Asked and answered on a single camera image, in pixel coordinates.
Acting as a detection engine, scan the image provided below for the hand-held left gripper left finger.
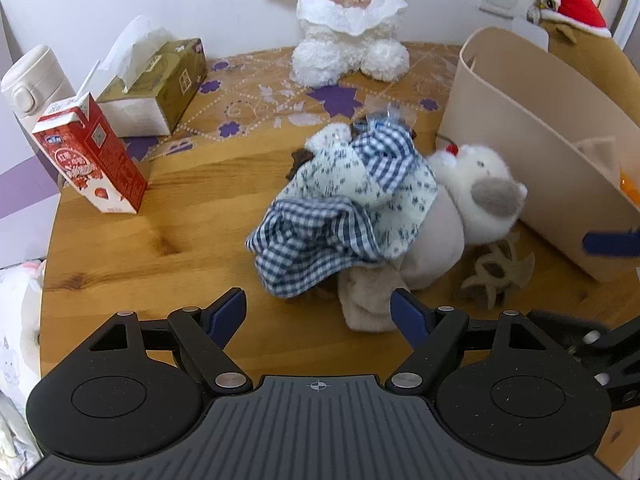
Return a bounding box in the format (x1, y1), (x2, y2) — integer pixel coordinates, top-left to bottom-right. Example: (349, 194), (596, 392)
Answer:
(87, 287), (253, 396)

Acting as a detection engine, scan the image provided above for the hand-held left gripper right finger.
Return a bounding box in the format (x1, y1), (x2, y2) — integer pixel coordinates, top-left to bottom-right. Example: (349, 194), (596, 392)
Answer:
(387, 289), (551, 394)

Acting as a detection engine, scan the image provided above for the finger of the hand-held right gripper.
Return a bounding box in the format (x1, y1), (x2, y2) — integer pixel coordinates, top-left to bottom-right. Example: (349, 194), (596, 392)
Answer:
(529, 309), (640, 413)
(582, 229), (640, 259)

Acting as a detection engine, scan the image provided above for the beige storage basket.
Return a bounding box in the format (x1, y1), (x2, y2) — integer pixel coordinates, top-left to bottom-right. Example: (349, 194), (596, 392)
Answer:
(442, 26), (640, 283)

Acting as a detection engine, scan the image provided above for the orange bottle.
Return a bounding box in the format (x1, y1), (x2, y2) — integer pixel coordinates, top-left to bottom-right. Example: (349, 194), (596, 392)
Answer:
(619, 167), (640, 211)

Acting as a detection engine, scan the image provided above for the pale pink cloth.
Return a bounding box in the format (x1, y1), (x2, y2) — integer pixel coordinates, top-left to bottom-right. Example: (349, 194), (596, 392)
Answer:
(400, 192), (467, 292)

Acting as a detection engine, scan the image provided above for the wooden desk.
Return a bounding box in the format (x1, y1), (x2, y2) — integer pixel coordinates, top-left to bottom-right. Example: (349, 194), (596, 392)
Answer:
(42, 42), (640, 480)

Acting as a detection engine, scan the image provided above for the beige antler hair clip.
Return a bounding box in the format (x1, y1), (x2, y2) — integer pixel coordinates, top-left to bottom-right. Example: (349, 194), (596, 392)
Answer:
(452, 232), (536, 309)

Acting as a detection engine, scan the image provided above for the blue checked floral garment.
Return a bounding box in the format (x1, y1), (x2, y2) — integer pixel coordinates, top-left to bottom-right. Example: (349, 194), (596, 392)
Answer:
(245, 124), (440, 297)

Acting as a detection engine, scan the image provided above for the small white grey plush toy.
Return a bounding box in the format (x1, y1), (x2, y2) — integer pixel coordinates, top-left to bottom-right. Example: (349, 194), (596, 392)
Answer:
(425, 142), (529, 247)

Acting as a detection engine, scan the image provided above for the brown plush with red hat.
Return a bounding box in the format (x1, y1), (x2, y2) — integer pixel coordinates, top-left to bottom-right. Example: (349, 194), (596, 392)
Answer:
(527, 0), (640, 128)

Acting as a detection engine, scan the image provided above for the red milk carton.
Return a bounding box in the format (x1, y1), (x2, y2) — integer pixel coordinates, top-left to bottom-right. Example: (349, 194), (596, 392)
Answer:
(31, 60), (149, 215)

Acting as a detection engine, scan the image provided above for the white printed bedding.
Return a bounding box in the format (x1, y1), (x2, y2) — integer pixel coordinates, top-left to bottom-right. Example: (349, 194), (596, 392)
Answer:
(0, 257), (48, 466)

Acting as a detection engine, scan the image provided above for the purple floral table mat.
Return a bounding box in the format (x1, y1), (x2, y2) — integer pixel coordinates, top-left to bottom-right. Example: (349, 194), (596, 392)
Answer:
(120, 42), (462, 161)

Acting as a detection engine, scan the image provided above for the white power adapter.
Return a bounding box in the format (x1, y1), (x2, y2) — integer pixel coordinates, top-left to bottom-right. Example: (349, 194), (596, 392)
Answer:
(512, 15), (548, 52)

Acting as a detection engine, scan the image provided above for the gold tissue box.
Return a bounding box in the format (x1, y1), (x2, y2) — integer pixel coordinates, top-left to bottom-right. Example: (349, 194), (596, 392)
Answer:
(95, 15), (208, 137)

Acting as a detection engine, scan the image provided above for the white thermos bottle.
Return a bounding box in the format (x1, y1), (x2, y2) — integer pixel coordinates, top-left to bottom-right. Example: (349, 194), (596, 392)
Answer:
(0, 44), (68, 191)

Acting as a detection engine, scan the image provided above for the white plush lamb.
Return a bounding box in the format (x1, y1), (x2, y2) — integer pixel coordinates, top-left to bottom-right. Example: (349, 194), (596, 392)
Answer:
(265, 0), (411, 86)

